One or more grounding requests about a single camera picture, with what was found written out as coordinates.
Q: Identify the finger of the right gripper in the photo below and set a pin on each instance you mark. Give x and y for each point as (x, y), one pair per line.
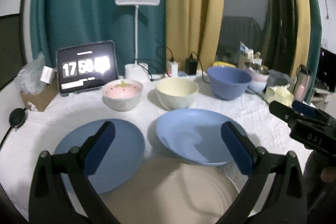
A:
(283, 112)
(307, 110)

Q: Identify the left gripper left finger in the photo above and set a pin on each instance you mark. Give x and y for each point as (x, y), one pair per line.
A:
(49, 201)

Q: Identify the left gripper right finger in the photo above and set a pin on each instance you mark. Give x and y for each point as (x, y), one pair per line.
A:
(286, 201)

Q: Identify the dark blue bowl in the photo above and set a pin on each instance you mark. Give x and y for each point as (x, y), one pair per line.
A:
(228, 83)

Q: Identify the light blue deep plate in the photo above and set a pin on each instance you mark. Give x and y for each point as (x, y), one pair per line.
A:
(195, 135)

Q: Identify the cream bowl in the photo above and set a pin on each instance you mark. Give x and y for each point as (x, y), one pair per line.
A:
(176, 93)

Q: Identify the beige plate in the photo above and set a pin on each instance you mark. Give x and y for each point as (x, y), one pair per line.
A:
(171, 191)

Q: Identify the pink strawberry bowl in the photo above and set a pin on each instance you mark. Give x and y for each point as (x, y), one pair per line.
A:
(122, 95)

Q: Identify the stacked pink blue bowls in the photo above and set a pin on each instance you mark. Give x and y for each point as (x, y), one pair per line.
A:
(259, 79)

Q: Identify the person's right hand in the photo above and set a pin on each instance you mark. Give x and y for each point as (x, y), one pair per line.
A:
(319, 178)

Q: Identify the yellow tissue pack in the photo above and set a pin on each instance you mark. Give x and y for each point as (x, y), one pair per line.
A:
(280, 94)

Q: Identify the steel thermos bottle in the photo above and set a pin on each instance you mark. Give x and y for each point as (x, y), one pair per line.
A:
(303, 83)

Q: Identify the grey folded cloth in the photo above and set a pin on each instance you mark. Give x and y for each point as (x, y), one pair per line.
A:
(276, 78)

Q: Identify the steel bowl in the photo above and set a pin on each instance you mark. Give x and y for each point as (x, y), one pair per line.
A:
(257, 68)

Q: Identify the white tablecloth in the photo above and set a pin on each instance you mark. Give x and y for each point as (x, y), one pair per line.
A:
(44, 130)

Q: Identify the white basket with items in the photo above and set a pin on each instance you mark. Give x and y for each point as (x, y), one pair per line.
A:
(247, 55)

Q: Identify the yellow snack bag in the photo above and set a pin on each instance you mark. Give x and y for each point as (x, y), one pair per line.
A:
(223, 64)

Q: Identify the black round puck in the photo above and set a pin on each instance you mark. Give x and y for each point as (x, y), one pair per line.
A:
(17, 118)

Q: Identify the right side yellow curtain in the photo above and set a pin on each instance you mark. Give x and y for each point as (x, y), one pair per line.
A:
(303, 35)

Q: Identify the yellow curtain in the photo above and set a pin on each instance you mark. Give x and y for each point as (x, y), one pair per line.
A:
(194, 26)
(303, 35)

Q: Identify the cardboard box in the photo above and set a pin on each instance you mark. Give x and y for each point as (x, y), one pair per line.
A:
(40, 101)

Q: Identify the black power adapter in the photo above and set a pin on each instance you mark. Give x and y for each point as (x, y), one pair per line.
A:
(191, 65)

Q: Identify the white charger plug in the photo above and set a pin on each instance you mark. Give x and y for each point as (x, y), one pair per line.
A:
(172, 68)

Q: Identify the clear plastic bag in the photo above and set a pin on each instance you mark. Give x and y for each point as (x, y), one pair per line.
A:
(28, 80)

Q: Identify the small white box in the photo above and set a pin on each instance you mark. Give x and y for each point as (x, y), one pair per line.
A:
(48, 75)

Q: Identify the white power strip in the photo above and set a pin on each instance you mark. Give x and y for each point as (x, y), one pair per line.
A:
(179, 74)

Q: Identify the tablet showing clock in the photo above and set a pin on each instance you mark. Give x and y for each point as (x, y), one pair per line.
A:
(86, 67)

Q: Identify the white desk lamp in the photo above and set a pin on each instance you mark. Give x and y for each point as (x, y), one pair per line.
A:
(136, 71)

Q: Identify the teal curtain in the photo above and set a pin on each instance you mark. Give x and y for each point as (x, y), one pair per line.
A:
(57, 24)

